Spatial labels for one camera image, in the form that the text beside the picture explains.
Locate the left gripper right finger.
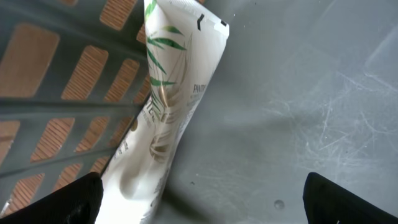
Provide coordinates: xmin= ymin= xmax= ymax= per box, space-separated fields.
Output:
xmin=303 ymin=172 xmax=397 ymax=224

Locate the grey plastic basket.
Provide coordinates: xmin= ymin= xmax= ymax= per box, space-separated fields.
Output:
xmin=1 ymin=0 xmax=397 ymax=223

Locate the white cream tube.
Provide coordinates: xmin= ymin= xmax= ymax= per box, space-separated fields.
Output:
xmin=96 ymin=0 xmax=229 ymax=224

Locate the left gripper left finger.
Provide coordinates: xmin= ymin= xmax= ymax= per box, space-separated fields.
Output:
xmin=1 ymin=172 xmax=104 ymax=224

